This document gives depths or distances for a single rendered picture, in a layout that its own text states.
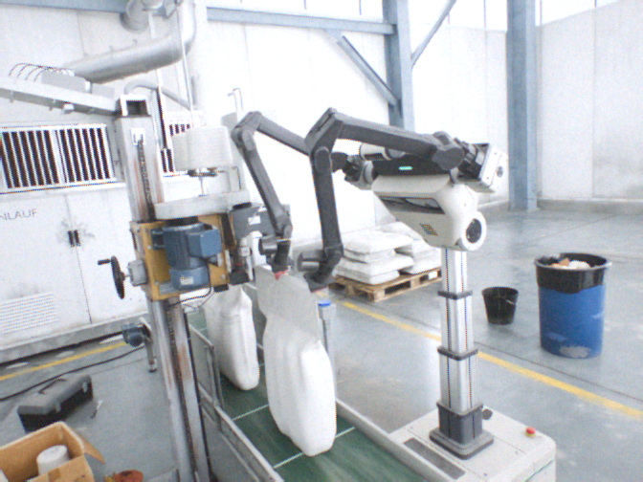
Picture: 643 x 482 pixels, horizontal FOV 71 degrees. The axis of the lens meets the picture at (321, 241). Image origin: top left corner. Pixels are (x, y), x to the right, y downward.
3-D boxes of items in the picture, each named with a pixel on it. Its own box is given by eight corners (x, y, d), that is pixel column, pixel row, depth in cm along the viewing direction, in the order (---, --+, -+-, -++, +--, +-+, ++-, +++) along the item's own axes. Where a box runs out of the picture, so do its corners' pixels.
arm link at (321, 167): (332, 146, 116) (321, 127, 124) (310, 152, 116) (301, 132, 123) (346, 262, 145) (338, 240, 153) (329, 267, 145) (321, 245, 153)
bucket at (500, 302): (526, 319, 383) (526, 291, 378) (504, 330, 367) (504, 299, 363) (496, 312, 408) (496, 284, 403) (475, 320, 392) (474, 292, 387)
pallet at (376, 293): (452, 276, 529) (451, 264, 526) (374, 302, 463) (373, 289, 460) (401, 266, 595) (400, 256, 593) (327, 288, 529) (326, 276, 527)
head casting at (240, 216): (287, 260, 212) (280, 198, 207) (239, 272, 200) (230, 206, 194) (260, 252, 237) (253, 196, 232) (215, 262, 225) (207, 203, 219)
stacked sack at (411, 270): (454, 266, 526) (454, 252, 523) (413, 278, 491) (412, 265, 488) (428, 260, 561) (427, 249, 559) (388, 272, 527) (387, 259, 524)
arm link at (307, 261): (343, 252, 143) (336, 235, 149) (309, 251, 139) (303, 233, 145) (333, 279, 150) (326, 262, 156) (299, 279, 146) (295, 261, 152)
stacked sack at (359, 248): (416, 245, 486) (415, 231, 483) (368, 257, 452) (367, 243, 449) (390, 241, 521) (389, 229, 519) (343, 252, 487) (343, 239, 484)
